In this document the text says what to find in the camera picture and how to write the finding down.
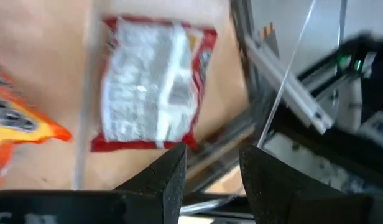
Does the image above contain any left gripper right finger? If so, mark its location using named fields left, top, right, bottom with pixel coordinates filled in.
left=239, top=144, right=346, bottom=224

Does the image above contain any black device with green lights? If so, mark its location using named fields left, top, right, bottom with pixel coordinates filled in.
left=298, top=30, right=383, bottom=94

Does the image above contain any red Maruchan noodle pack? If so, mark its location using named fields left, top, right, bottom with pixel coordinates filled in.
left=90, top=15, right=218, bottom=153

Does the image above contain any orange Maruchan noodle pack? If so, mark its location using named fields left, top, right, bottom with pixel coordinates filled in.
left=0, top=62, right=73, bottom=190

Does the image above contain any clear plastic bin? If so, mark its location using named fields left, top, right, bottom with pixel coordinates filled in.
left=73, top=0, right=348, bottom=215

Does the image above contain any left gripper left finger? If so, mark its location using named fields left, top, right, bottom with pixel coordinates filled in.
left=114, top=142, right=188, bottom=224

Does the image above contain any silver aluminium rail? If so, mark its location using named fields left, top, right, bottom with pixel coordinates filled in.
left=244, top=34, right=335, bottom=134

